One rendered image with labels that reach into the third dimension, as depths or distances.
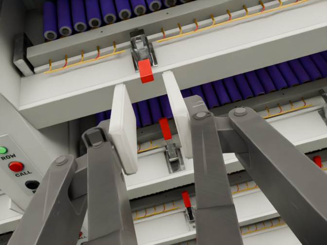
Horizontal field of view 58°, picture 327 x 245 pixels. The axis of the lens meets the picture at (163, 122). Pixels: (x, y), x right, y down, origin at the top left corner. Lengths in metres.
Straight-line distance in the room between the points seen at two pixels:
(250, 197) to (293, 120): 0.21
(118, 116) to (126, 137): 0.01
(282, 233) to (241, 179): 0.25
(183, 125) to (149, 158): 0.35
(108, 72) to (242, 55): 0.16
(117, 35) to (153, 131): 0.19
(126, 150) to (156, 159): 0.34
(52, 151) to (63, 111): 0.08
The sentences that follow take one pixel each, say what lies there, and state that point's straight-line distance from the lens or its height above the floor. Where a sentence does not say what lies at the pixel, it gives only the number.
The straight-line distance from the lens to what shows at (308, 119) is 0.55.
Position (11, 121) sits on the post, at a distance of 0.40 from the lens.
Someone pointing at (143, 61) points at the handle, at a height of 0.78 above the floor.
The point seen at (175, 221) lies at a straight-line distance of 0.66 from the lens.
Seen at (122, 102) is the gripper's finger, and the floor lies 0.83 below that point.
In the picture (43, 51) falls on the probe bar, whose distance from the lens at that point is 0.39.
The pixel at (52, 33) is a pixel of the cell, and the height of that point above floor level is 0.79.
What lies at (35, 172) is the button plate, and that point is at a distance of 0.46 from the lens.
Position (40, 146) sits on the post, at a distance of 0.42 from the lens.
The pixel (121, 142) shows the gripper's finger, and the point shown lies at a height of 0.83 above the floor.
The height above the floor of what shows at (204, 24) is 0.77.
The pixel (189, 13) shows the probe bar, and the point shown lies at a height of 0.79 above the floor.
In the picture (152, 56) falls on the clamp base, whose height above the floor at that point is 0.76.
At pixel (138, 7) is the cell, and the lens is 0.41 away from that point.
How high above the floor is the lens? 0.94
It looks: 42 degrees down
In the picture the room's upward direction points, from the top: 16 degrees counter-clockwise
